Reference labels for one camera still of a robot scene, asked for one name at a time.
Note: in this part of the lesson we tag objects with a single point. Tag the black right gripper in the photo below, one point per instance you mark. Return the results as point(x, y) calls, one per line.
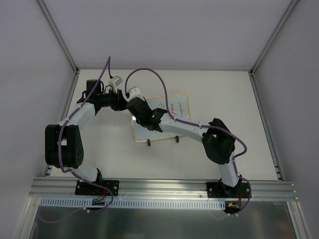
point(132, 105)

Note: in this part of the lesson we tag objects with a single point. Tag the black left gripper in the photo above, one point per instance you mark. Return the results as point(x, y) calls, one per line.
point(119, 100)

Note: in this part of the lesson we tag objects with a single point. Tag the small whiteboard with yellow frame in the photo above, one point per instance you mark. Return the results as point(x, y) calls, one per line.
point(178, 106)

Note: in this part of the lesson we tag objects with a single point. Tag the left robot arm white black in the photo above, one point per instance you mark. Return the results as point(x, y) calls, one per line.
point(63, 143)

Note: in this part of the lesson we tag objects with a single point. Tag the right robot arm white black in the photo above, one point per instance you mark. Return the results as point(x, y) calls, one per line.
point(218, 143)

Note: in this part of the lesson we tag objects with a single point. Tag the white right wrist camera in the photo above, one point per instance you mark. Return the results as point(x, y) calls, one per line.
point(132, 93)

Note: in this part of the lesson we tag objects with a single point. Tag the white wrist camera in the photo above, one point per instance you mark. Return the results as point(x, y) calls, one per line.
point(114, 82)
point(132, 93)

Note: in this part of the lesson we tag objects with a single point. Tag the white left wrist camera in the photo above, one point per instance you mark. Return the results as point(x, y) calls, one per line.
point(114, 82)

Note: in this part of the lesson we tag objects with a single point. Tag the white slotted cable duct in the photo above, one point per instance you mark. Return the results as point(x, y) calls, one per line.
point(134, 203)

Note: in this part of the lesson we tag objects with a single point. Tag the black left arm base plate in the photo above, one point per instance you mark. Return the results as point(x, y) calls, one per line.
point(86, 189)

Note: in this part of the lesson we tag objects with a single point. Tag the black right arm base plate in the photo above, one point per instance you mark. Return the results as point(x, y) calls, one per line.
point(220, 190)

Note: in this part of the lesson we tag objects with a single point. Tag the left aluminium frame post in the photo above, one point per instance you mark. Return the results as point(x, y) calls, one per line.
point(56, 33)

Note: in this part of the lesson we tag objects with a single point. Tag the aluminium frame post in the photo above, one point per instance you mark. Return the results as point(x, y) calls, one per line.
point(56, 33)
point(274, 34)

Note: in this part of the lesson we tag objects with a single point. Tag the aluminium mounting rail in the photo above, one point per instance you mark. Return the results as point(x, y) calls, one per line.
point(166, 189)

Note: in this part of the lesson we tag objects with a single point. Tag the right aluminium frame post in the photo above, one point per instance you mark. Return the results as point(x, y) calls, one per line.
point(274, 34)

